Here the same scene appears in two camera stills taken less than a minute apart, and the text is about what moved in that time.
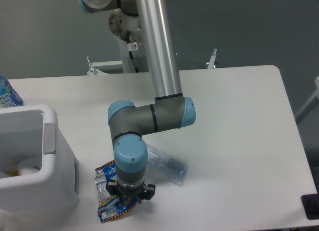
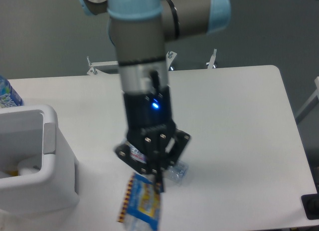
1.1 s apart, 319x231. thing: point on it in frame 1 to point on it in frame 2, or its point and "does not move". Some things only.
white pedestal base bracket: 93,70 does not move
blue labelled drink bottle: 9,98 does not move
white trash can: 39,173 does not move
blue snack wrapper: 109,207 to 140,207
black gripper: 125,194 to 150,130
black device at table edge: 310,204 does not move
